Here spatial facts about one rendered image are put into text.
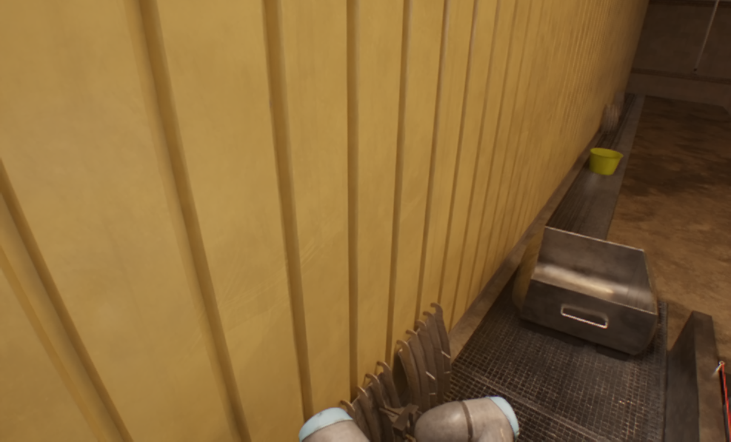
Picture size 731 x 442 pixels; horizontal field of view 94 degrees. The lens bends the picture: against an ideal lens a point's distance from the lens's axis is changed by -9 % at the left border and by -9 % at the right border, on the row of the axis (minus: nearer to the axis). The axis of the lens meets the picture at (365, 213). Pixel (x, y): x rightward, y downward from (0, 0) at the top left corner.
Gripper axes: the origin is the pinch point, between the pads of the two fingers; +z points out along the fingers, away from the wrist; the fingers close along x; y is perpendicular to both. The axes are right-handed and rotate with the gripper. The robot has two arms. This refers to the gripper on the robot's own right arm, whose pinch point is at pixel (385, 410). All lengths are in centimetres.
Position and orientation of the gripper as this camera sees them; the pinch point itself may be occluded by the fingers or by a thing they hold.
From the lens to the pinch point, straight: 177.6
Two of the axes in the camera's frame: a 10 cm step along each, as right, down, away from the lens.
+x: 6.0, -3.6, 7.1
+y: 1.7, 9.3, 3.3
